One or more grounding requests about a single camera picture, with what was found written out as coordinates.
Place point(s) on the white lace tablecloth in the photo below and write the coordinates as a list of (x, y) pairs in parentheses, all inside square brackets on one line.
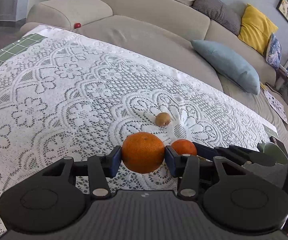
[(59, 100)]

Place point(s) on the small red ball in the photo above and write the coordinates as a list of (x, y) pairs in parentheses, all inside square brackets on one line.
[(77, 25)]

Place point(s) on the beige sofa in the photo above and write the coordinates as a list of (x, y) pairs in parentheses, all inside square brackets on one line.
[(146, 12)]

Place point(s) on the orange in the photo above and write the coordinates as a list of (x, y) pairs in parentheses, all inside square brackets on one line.
[(142, 152), (183, 147)]

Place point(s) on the printed paper sheet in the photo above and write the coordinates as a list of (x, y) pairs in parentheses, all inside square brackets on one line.
[(275, 105)]

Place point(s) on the green colander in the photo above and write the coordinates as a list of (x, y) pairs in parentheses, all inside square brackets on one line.
[(273, 152)]

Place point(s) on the grey cushion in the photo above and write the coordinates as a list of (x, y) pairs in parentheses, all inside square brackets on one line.
[(216, 11)]

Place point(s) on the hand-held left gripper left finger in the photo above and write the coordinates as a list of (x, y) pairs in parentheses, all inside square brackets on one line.
[(116, 162)]

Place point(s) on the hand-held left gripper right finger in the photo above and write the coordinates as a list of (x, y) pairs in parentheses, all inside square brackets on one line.
[(171, 162)]

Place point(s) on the blue patterned cushion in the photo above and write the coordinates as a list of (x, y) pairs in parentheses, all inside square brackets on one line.
[(273, 51)]

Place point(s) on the yellow cushion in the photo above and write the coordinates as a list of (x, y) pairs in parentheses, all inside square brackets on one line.
[(256, 28)]

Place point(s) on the light blue cushion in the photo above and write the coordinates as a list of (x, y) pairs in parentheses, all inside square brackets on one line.
[(226, 62)]

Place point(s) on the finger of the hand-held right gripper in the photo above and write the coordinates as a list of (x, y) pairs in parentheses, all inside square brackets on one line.
[(233, 153)]

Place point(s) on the small brown fruit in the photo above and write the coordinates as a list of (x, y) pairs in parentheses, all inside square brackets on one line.
[(162, 119)]

